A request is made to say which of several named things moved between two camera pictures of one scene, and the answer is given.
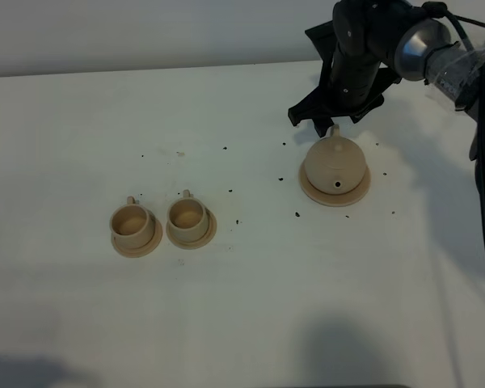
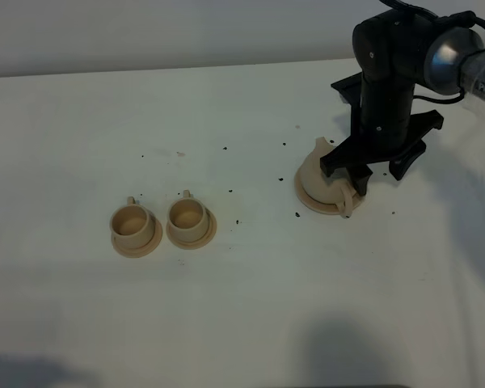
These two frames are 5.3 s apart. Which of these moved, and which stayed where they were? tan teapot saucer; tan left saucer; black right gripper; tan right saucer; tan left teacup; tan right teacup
Moved: tan teapot saucer; black right gripper
Stayed: tan left teacup; tan right saucer; tan left saucer; tan right teacup
